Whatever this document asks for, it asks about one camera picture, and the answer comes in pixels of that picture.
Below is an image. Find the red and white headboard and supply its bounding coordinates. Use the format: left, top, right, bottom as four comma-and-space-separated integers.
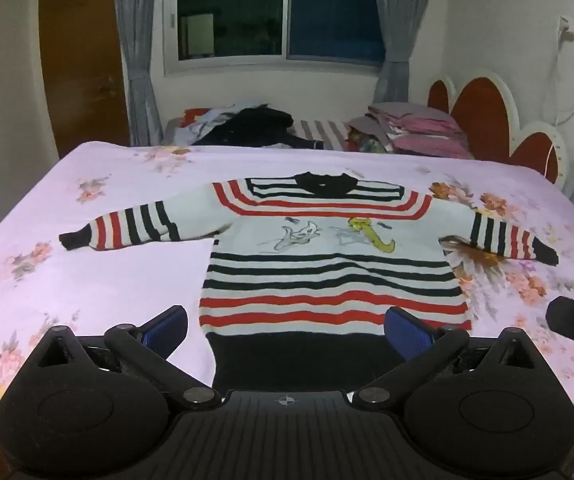
426, 67, 568, 192

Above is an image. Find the striped knit sweater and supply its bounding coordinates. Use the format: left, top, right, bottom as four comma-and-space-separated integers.
58, 171, 560, 392

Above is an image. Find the pink floral bed sheet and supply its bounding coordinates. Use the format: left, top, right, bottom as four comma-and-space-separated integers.
0, 140, 574, 421

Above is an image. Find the grey striped cloth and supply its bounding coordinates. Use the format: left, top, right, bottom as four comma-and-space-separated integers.
291, 118, 354, 151

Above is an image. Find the wooden door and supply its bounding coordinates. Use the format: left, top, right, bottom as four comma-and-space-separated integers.
38, 0, 131, 159

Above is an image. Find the stack of folded pink clothes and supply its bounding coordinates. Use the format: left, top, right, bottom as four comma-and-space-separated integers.
348, 102, 476, 161

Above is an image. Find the grey curtain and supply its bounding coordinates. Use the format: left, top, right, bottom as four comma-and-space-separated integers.
372, 0, 440, 107
112, 0, 165, 147

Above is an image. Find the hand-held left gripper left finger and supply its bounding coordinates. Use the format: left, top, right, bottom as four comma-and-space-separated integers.
21, 304, 224, 411

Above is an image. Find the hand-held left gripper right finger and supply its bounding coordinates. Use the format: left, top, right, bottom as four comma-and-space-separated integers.
351, 306, 554, 409

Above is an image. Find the sliding glass window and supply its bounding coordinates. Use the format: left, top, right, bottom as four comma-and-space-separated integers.
164, 0, 389, 77

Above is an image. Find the pile of dark clothes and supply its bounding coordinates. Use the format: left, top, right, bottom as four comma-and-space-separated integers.
192, 102, 326, 151

